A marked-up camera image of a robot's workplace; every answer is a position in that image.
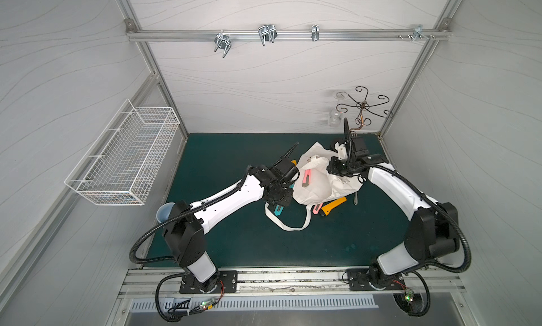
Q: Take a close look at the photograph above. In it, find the pink art knife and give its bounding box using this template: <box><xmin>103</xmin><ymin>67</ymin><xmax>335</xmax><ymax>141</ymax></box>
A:
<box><xmin>302</xmin><ymin>169</ymin><xmax>313</xmax><ymax>188</ymax></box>

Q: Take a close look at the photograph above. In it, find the white printed tote bag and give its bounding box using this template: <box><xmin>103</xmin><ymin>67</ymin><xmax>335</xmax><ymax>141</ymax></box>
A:
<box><xmin>265</xmin><ymin>142</ymin><xmax>362</xmax><ymax>231</ymax></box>

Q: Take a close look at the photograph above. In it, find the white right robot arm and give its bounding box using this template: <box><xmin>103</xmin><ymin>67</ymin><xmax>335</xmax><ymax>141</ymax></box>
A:
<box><xmin>327</xmin><ymin>155</ymin><xmax>472</xmax><ymax>290</ymax></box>

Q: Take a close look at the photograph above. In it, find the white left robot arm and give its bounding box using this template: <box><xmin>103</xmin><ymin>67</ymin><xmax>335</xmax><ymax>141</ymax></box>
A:
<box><xmin>129</xmin><ymin>162</ymin><xmax>299</xmax><ymax>293</ymax></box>

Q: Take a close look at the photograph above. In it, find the pink utility knife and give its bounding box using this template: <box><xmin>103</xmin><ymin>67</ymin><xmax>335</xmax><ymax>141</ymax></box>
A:
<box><xmin>312</xmin><ymin>203</ymin><xmax>323</xmax><ymax>214</ymax></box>

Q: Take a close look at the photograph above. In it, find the dark metal jewelry stand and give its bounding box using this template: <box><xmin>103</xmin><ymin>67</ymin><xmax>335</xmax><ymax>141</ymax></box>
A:
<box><xmin>335</xmin><ymin>86</ymin><xmax>394</xmax><ymax>136</ymax></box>

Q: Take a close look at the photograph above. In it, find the small glass jar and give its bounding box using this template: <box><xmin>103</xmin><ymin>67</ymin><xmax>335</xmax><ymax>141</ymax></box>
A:
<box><xmin>327</xmin><ymin>109</ymin><xmax>342</xmax><ymax>128</ymax></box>

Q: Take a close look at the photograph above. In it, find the light blue plastic cup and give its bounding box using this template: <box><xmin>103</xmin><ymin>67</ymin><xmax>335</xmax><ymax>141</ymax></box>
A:
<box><xmin>155</xmin><ymin>203</ymin><xmax>175</xmax><ymax>223</ymax></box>

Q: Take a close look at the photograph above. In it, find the metal U-bolt hook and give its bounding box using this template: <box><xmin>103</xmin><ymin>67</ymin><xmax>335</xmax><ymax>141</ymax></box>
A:
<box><xmin>258</xmin><ymin>25</ymin><xmax>277</xmax><ymax>46</ymax></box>

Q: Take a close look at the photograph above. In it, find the metal clamp hook left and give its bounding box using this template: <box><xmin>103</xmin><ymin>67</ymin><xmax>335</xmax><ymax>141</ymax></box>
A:
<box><xmin>214</xmin><ymin>33</ymin><xmax>231</xmax><ymax>58</ymax></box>

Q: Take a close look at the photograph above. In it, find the metal clamp hook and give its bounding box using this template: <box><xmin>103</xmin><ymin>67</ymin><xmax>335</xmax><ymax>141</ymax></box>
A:
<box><xmin>214</xmin><ymin>33</ymin><xmax>231</xmax><ymax>58</ymax></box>
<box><xmin>397</xmin><ymin>25</ymin><xmax>437</xmax><ymax>42</ymax></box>

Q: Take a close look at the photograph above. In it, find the metal clamp hook right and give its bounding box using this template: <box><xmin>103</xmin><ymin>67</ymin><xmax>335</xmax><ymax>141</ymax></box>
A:
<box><xmin>397</xmin><ymin>25</ymin><xmax>437</xmax><ymax>42</ymax></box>

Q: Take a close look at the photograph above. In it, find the black cooling fan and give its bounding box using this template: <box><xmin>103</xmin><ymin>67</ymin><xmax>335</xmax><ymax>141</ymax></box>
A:
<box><xmin>393</xmin><ymin>291</ymin><xmax>425</xmax><ymax>316</ymax></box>

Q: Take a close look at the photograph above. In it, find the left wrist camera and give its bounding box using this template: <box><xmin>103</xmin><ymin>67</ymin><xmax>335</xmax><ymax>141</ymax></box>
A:
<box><xmin>270</xmin><ymin>142</ymin><xmax>299</xmax><ymax>186</ymax></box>

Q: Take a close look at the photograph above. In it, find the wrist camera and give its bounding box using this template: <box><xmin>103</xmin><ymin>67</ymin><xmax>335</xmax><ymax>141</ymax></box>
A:
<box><xmin>331</xmin><ymin>118</ymin><xmax>369</xmax><ymax>161</ymax></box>
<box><xmin>270</xmin><ymin>142</ymin><xmax>299</xmax><ymax>186</ymax></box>

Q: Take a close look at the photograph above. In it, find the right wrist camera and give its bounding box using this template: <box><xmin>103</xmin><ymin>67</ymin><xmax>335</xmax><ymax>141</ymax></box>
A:
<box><xmin>331</xmin><ymin>118</ymin><xmax>369</xmax><ymax>161</ymax></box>

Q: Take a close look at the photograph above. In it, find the white vented cable duct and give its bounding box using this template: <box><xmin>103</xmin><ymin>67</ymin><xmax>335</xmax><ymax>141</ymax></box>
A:
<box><xmin>130</xmin><ymin>294</ymin><xmax>379</xmax><ymax>313</ymax></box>

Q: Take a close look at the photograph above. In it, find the small metal ring hook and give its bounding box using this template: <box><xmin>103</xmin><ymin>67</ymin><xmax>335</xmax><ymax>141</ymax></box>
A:
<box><xmin>311</xmin><ymin>25</ymin><xmax>320</xmax><ymax>42</ymax></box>

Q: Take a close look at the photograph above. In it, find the white wire basket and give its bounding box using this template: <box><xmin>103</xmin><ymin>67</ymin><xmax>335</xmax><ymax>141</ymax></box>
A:
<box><xmin>64</xmin><ymin>99</ymin><xmax>180</xmax><ymax>206</ymax></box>

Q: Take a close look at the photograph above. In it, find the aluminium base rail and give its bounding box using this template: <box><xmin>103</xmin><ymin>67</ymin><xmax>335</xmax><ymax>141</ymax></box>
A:
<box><xmin>118</xmin><ymin>267</ymin><xmax>467</xmax><ymax>299</ymax></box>

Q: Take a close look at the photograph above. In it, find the aluminium top rail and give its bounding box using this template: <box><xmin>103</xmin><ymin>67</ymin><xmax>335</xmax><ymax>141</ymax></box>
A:
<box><xmin>127</xmin><ymin>28</ymin><xmax>453</xmax><ymax>42</ymax></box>

